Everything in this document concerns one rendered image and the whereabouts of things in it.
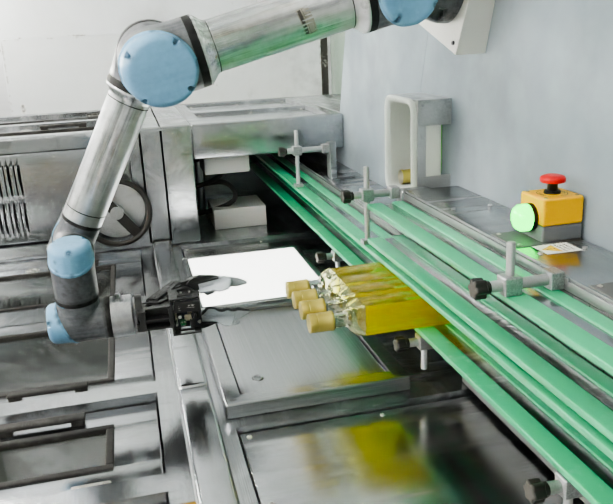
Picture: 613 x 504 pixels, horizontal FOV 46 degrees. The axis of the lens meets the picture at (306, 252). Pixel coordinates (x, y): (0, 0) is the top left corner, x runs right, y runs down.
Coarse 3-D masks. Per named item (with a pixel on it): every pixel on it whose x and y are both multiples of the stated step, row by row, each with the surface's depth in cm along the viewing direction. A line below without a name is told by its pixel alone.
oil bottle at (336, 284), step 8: (376, 272) 142; (384, 272) 141; (336, 280) 138; (344, 280) 138; (352, 280) 138; (360, 280) 138; (368, 280) 137; (376, 280) 137; (384, 280) 138; (328, 288) 138; (336, 288) 136
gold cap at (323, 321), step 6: (324, 312) 126; (330, 312) 126; (306, 318) 127; (312, 318) 125; (318, 318) 125; (324, 318) 125; (330, 318) 126; (312, 324) 125; (318, 324) 125; (324, 324) 125; (330, 324) 125; (312, 330) 125; (318, 330) 126; (324, 330) 126; (330, 330) 127
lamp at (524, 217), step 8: (520, 208) 113; (528, 208) 113; (512, 216) 115; (520, 216) 113; (528, 216) 112; (536, 216) 113; (512, 224) 116; (520, 224) 113; (528, 224) 113; (536, 224) 113
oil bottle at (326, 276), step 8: (360, 264) 147; (368, 264) 147; (376, 264) 146; (328, 272) 143; (336, 272) 143; (344, 272) 142; (352, 272) 142; (360, 272) 142; (368, 272) 143; (328, 280) 141
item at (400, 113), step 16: (384, 112) 170; (400, 112) 170; (416, 112) 155; (400, 128) 171; (416, 128) 156; (400, 144) 172; (416, 144) 157; (400, 160) 173; (416, 160) 158; (416, 176) 159
